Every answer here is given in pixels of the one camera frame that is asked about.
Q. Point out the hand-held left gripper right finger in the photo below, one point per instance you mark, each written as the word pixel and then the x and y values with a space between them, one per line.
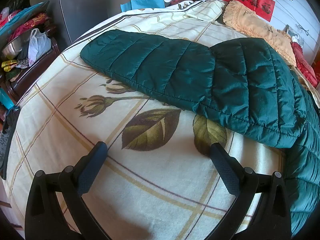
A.
pixel 225 172

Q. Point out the red ruffled pillow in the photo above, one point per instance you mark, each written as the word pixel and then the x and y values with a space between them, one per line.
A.
pixel 302 60

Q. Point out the blue paper bag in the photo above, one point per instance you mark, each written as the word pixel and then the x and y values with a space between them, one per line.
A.
pixel 147 3

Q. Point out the white plastic bag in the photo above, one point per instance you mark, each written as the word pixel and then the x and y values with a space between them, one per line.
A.
pixel 38 46

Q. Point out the grey refrigerator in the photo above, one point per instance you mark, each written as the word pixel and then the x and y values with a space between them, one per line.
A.
pixel 82 5

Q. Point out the photo print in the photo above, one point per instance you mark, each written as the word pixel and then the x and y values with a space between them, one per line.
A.
pixel 293 33

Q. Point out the red embroidered cushion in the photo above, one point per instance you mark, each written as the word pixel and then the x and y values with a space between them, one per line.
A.
pixel 30 23

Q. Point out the metal bowl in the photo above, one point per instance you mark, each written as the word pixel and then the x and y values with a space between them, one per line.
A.
pixel 12 47

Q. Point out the dark wooden cabinet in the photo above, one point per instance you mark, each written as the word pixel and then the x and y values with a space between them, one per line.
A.
pixel 32 76

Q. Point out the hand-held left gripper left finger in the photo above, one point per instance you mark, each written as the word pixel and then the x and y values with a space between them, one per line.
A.
pixel 91 175

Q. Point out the green quilted puffer jacket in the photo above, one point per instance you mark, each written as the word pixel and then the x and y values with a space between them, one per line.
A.
pixel 200 75

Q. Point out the yellow fringed pillow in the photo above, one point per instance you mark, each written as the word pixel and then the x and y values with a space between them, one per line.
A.
pixel 255 27

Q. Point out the cream floral bed sheet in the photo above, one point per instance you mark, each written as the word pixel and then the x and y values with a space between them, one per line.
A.
pixel 75 135

